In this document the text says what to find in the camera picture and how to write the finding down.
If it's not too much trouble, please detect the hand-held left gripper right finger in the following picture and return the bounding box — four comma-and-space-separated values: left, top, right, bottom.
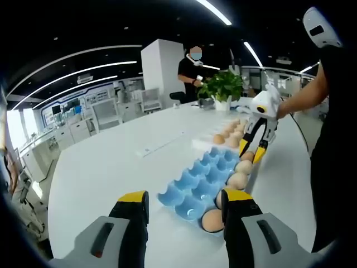
221, 188, 316, 268

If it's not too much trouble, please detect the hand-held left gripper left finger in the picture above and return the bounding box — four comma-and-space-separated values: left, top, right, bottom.
49, 190, 150, 268

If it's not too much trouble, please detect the group of brown eggs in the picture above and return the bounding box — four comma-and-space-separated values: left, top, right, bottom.
213, 118, 249, 149

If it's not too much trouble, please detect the white foam egg tray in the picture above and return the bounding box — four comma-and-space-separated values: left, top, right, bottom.
191, 117, 252, 153

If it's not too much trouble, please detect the blue egg tray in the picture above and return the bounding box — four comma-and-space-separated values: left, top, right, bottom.
157, 146, 254, 238

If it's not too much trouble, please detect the person's right hand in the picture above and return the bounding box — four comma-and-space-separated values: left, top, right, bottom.
276, 100, 293, 119

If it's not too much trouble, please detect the white plant pot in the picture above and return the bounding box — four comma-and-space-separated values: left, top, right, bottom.
214, 94, 232, 111

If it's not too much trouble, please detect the green potted plant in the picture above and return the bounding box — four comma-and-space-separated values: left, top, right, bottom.
196, 69, 245, 103

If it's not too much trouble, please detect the grey object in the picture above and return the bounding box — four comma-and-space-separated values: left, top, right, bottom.
198, 97, 215, 109

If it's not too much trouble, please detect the white table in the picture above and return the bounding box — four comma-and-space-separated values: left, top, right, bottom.
47, 97, 319, 260

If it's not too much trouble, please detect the person's dark clothing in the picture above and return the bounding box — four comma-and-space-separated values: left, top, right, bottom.
309, 46, 357, 253

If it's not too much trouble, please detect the white power strip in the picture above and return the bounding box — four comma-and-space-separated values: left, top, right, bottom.
135, 130, 196, 159

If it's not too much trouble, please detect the white worn device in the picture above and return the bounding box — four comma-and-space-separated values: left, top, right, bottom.
302, 7, 342, 48

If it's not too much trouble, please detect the black chair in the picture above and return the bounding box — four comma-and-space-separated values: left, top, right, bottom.
169, 91, 186, 104

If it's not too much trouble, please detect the long ceiling light strip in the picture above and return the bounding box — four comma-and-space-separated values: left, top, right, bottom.
195, 0, 233, 26

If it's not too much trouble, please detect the white office chair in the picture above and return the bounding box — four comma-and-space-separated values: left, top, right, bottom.
141, 88, 162, 112
11, 167, 48, 241
91, 97, 123, 132

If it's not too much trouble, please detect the row of white cabinets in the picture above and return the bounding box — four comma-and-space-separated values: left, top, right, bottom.
16, 117, 98, 179

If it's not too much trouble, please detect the white pillar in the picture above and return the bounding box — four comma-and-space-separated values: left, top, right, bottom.
141, 39, 185, 109

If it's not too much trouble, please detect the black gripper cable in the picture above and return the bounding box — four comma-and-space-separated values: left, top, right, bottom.
288, 111, 312, 157

